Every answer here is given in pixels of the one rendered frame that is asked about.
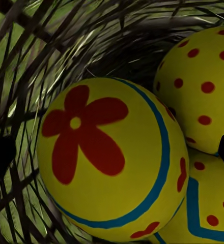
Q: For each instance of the easter egg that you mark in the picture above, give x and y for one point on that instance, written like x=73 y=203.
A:
x=113 y=159
x=190 y=82
x=200 y=218

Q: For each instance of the wicker basket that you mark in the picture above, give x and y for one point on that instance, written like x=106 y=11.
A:
x=79 y=55

